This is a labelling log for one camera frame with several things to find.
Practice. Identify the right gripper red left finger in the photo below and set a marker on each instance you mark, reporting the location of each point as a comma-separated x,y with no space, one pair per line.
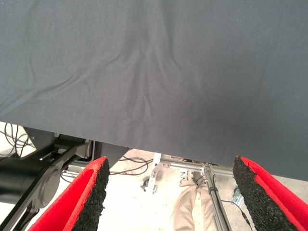
79,192

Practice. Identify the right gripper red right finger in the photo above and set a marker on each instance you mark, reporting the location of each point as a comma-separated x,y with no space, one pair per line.
269,199

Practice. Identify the person leg beige trousers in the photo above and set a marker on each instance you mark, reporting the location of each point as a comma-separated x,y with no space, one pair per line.
187,207

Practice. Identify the dark grey table cloth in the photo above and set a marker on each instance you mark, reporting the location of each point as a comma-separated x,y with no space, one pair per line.
154,72

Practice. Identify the aluminium profile frame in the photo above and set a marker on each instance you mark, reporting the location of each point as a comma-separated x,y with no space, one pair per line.
216,192

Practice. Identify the white metal bracket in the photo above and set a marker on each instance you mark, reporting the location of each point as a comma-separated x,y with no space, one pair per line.
155,168

